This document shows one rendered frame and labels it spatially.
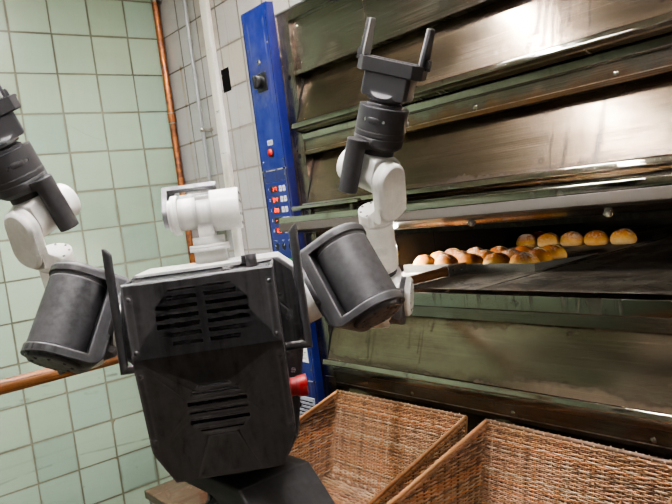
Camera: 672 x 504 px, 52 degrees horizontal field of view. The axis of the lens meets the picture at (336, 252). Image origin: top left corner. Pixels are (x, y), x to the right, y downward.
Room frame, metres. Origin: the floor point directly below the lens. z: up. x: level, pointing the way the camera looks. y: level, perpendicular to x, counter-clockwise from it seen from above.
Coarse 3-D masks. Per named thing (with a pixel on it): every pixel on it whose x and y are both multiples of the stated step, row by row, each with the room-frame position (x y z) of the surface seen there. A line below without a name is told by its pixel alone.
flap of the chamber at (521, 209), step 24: (600, 192) 1.32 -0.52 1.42; (624, 192) 1.28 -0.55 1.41; (648, 192) 1.24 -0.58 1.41; (408, 216) 1.73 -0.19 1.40; (432, 216) 1.66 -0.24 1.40; (456, 216) 1.60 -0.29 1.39; (480, 216) 1.58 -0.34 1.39; (504, 216) 1.58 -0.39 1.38; (528, 216) 1.57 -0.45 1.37; (552, 216) 1.56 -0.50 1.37; (576, 216) 1.56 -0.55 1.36
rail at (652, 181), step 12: (624, 180) 1.28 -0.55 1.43; (636, 180) 1.26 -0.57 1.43; (648, 180) 1.25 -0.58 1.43; (660, 180) 1.23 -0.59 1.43; (516, 192) 1.47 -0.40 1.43; (528, 192) 1.45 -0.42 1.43; (540, 192) 1.43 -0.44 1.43; (552, 192) 1.40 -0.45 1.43; (564, 192) 1.38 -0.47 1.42; (576, 192) 1.36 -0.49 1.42; (588, 192) 1.34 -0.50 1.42; (408, 204) 1.73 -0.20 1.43; (420, 204) 1.70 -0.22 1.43; (432, 204) 1.67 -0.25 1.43; (444, 204) 1.64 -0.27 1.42; (456, 204) 1.61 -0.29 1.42; (468, 204) 1.58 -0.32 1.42; (300, 216) 2.10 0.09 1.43; (312, 216) 2.05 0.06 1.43; (324, 216) 2.00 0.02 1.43; (336, 216) 1.96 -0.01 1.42; (348, 216) 1.92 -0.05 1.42
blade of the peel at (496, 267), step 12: (408, 264) 2.47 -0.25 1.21; (432, 264) 2.35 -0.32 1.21; (444, 264) 2.31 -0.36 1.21; (468, 264) 2.23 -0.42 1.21; (480, 264) 2.19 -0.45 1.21; (492, 264) 2.15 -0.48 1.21; (504, 264) 2.12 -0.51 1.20; (516, 264) 2.08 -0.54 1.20; (528, 264) 2.05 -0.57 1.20; (540, 264) 2.06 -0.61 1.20; (552, 264) 2.10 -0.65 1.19
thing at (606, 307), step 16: (416, 288) 2.02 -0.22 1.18; (416, 304) 1.95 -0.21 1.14; (432, 304) 1.90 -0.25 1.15; (448, 304) 1.85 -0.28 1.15; (464, 304) 1.80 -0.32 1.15; (480, 304) 1.76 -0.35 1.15; (496, 304) 1.72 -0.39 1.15; (512, 304) 1.68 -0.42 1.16; (528, 304) 1.64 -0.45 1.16; (544, 304) 1.61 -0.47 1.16; (560, 304) 1.58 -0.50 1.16; (576, 304) 1.54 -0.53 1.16; (592, 304) 1.51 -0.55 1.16; (608, 304) 1.48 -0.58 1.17; (624, 304) 1.45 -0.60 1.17; (640, 304) 1.42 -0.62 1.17; (656, 304) 1.40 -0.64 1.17
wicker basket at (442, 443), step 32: (320, 416) 2.16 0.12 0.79; (352, 416) 2.13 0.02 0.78; (416, 416) 1.93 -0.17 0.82; (448, 416) 1.84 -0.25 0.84; (320, 448) 2.15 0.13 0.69; (384, 448) 2.00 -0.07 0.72; (416, 448) 1.91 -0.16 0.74; (448, 448) 1.74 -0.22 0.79; (352, 480) 2.09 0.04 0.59; (384, 480) 1.98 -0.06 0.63
